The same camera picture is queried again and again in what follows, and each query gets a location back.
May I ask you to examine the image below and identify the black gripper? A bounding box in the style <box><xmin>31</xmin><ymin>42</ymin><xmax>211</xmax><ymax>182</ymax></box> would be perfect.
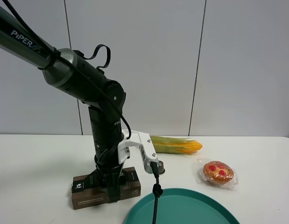
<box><xmin>94</xmin><ymin>156</ymin><xmax>123</xmax><ymax>202</ymax></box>

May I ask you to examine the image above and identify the brown espresso capsule box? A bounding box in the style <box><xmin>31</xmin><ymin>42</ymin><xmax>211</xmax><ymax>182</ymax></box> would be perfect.
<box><xmin>71</xmin><ymin>167</ymin><xmax>141</xmax><ymax>210</ymax></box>

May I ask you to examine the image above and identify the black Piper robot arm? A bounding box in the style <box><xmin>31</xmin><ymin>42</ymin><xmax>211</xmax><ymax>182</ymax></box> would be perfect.
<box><xmin>0</xmin><ymin>1</ymin><xmax>126</xmax><ymax>202</ymax></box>

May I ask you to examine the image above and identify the brown coffee capsule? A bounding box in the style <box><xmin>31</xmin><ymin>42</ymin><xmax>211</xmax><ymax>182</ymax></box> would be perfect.
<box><xmin>158</xmin><ymin>161</ymin><xmax>165</xmax><ymax>175</ymax></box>

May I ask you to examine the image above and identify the teal round plate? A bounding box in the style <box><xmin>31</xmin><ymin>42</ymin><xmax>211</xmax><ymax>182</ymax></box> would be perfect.
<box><xmin>124</xmin><ymin>188</ymin><xmax>239</xmax><ymax>224</ymax></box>

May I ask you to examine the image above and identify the corn cob with husk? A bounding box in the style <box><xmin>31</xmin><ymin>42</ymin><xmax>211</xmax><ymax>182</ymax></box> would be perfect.
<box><xmin>151</xmin><ymin>136</ymin><xmax>203</xmax><ymax>155</ymax></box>

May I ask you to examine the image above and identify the wrapped fruit tart pastry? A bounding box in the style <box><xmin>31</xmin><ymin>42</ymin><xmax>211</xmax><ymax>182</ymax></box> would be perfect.
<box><xmin>194</xmin><ymin>159</ymin><xmax>239</xmax><ymax>190</ymax></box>

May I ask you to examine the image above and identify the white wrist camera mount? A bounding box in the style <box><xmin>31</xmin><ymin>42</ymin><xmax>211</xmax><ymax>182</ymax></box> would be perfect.
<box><xmin>117</xmin><ymin>130</ymin><xmax>160</xmax><ymax>174</ymax></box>

